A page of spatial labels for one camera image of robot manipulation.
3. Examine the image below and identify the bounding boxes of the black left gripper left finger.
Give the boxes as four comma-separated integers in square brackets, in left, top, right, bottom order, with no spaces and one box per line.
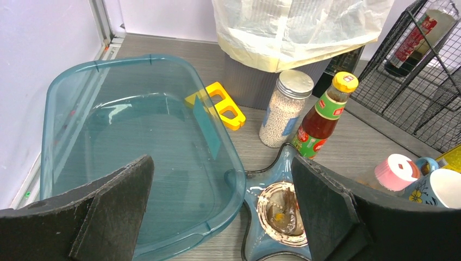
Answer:
[1,155,154,260]

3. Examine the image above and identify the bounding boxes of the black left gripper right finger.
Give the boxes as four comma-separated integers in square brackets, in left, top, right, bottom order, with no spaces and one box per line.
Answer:
[291,156,460,260]

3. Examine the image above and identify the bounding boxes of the yellow cap sauce bottle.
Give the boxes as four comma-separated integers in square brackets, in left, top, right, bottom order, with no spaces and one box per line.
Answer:
[291,71,359,159]

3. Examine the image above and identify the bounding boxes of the glass jar white beads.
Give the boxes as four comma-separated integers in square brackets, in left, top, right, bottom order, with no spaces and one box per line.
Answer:
[259,70,314,148]

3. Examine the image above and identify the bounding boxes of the blue star-shaped plate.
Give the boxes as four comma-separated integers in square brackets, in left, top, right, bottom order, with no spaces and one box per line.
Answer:
[241,142,312,260]

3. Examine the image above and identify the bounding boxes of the pink cap spice jar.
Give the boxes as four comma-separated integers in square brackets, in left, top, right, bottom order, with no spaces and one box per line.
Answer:
[356,154,422,197]

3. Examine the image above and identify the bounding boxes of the blue floral mug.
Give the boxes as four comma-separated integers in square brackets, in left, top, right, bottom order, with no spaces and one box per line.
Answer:
[401,157,460,209]

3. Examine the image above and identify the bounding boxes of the teal transparent plastic tub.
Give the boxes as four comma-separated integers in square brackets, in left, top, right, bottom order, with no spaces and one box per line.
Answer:
[40,54,246,260]

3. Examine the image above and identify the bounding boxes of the yellow packet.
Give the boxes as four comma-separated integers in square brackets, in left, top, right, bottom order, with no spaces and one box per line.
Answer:
[436,144,460,173]

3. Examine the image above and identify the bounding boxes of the yellow plastic holder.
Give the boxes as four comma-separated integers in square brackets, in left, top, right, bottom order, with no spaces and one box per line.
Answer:
[184,82,246,131]

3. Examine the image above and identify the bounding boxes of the black device behind bin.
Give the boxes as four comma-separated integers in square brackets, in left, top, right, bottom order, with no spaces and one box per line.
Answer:
[312,46,365,98]

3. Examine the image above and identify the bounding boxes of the grey trash bin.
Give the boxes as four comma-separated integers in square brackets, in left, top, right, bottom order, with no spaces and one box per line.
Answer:
[221,52,332,111]

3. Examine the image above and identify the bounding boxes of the white trash bag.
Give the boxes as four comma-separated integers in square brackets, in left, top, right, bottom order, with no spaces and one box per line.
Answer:
[213,0,393,72]

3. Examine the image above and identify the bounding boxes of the black cap glass bottle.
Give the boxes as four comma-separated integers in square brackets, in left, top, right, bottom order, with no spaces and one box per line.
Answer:
[384,1,460,77]

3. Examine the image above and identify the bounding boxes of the black wire rack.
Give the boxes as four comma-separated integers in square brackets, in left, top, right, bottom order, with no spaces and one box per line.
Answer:
[352,1,460,155]

